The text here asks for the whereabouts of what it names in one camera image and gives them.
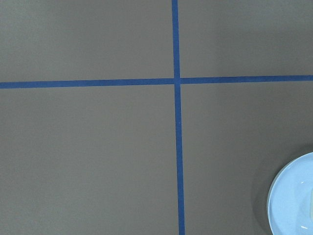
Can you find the vertical blue tape line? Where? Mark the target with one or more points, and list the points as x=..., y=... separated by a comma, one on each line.
x=178, y=120

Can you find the horizontal blue tape line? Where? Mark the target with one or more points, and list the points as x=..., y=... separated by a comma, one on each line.
x=152, y=81

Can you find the light blue plate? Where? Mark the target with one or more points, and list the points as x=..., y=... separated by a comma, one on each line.
x=290, y=198

